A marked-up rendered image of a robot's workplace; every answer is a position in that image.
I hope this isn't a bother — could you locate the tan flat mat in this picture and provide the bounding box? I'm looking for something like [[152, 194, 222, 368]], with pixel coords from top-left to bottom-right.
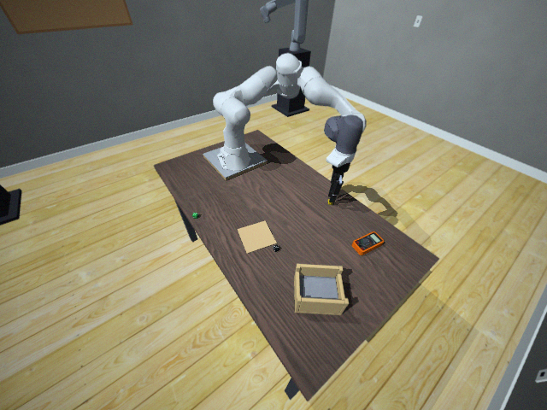
[[238, 221, 276, 254]]

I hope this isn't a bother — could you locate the tan wooden crate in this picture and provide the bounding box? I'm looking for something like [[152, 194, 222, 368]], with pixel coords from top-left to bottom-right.
[[294, 265, 349, 315]]

